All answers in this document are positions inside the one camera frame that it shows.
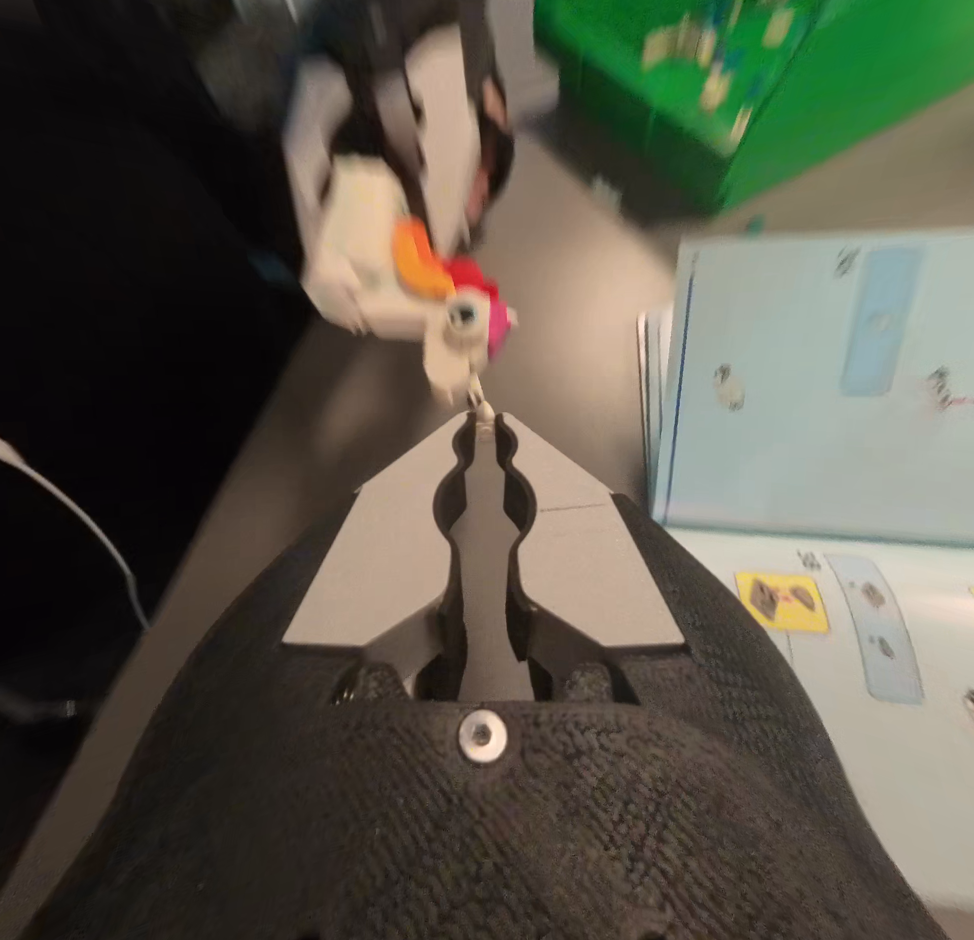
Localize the white cable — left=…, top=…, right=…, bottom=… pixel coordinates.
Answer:
left=0, top=438, right=149, bottom=633

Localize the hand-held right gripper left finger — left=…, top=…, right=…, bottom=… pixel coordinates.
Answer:
left=282, top=411, right=476, bottom=701

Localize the light blue instruction booklet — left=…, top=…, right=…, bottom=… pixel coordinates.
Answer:
left=638, top=228, right=974, bottom=911

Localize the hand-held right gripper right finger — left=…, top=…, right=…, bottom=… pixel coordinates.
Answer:
left=495, top=411, right=687, bottom=701

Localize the green plastic bin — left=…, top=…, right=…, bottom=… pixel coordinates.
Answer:
left=533, top=0, right=974, bottom=222

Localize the small white lego piece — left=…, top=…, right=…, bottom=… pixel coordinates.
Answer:
left=466, top=373, right=497, bottom=442

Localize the person's black clothing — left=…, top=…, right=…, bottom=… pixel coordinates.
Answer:
left=0, top=0, right=343, bottom=728

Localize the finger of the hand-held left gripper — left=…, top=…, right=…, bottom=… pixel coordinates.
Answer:
left=407, top=38, right=473, bottom=252
left=283, top=61, right=355, bottom=229

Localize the white lego unicorn model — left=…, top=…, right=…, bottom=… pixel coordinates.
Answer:
left=300, top=152, right=522, bottom=404

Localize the heap of mixed lego pieces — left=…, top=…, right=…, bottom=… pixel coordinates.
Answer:
left=639, top=0, right=838, bottom=150

